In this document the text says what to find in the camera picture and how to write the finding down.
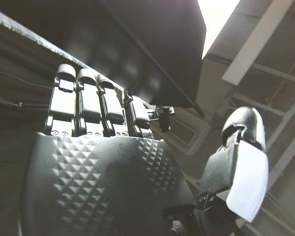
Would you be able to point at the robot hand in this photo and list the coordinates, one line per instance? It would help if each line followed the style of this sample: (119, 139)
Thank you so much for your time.
(108, 186)

